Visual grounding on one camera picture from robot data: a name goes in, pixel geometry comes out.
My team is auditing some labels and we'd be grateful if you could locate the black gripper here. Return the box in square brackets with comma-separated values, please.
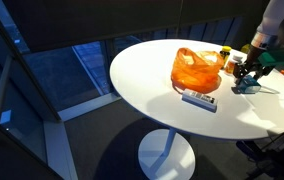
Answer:
[232, 45, 276, 86]

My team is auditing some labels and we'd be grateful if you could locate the blue plastic container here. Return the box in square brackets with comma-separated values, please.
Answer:
[236, 75, 262, 95]

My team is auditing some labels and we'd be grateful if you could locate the orange plastic bag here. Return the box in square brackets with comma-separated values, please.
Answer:
[170, 47, 225, 94]

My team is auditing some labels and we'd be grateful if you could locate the white-lid orange pill bottle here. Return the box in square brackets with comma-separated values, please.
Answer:
[224, 54, 243, 76]

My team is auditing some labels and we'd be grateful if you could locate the yellow object on floor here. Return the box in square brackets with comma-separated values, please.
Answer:
[240, 43, 252, 54]

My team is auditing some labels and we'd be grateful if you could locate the yellow-lid dark bottle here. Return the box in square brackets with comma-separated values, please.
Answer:
[219, 45, 232, 70]

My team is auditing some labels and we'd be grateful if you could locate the white rectangular box with print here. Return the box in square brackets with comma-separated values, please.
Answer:
[181, 89, 219, 113]

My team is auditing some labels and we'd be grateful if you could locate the dark equipment cart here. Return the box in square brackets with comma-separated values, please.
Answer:
[235, 114, 284, 180]

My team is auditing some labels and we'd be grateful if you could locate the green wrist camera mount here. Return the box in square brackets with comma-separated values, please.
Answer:
[257, 49, 284, 67]

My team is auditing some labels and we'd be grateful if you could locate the white table pedestal base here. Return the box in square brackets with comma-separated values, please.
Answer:
[137, 127, 197, 180]

